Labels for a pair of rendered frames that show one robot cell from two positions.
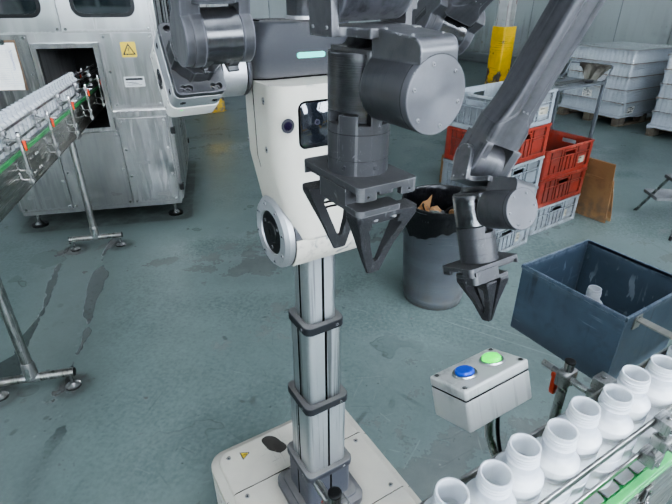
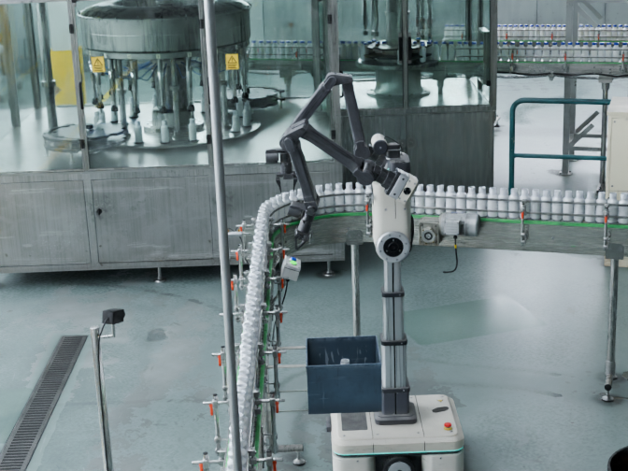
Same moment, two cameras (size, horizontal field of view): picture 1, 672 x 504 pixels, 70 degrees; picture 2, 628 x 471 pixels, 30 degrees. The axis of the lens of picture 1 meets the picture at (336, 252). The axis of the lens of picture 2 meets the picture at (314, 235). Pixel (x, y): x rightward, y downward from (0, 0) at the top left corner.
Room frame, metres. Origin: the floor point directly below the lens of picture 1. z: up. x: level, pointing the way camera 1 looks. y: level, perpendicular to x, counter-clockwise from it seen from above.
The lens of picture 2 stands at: (3.48, -4.75, 2.88)
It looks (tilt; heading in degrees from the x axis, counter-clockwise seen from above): 17 degrees down; 121
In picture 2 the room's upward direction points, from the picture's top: 2 degrees counter-clockwise
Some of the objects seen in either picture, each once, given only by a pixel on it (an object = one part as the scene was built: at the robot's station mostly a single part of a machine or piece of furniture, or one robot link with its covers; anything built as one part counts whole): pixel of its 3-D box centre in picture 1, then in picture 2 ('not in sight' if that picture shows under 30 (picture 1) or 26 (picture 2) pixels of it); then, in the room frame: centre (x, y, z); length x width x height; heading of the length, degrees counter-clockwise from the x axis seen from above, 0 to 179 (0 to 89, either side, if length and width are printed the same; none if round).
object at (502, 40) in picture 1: (500, 56); not in sight; (10.51, -3.34, 0.55); 0.40 x 0.40 x 1.10; 32
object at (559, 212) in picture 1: (533, 206); not in sight; (3.65, -1.62, 0.11); 0.61 x 0.41 x 0.22; 124
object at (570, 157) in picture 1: (545, 153); not in sight; (3.65, -1.63, 0.55); 0.61 x 0.41 x 0.22; 124
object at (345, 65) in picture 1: (363, 80); (284, 157); (0.44, -0.02, 1.57); 0.07 x 0.06 x 0.07; 32
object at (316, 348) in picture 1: (316, 374); (392, 327); (0.98, 0.05, 0.74); 0.11 x 0.11 x 0.40; 31
